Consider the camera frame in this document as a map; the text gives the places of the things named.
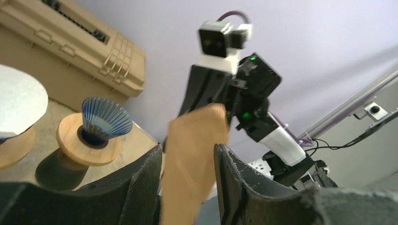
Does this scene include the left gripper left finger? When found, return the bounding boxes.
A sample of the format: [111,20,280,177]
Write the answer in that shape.
[0,145,162,225]

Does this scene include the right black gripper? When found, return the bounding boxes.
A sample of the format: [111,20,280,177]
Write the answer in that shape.
[178,65,243,124]

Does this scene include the tan plastic tool case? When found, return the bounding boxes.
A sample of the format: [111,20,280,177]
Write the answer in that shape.
[0,0,145,112]

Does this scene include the white paper coffee filter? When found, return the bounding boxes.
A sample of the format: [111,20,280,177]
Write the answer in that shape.
[0,65,48,141]

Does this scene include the brown paper coffee filter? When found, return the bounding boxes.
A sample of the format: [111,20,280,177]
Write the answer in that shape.
[160,103,229,225]

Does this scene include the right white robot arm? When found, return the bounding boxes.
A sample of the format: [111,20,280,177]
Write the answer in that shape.
[180,53,316,187]

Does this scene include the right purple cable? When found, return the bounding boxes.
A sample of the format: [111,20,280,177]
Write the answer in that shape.
[216,10,316,148]

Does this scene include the wooden dripper ring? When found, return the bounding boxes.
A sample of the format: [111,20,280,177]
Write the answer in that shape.
[56,112,123,167]
[0,126,36,170]

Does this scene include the red black coffee carafe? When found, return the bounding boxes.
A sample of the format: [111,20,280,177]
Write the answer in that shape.
[35,149,89,191]

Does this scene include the blue glass dripper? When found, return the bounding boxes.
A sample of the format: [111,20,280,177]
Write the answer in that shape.
[78,97,133,148]

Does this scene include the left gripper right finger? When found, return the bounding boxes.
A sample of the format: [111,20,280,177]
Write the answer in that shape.
[214,144,398,225]

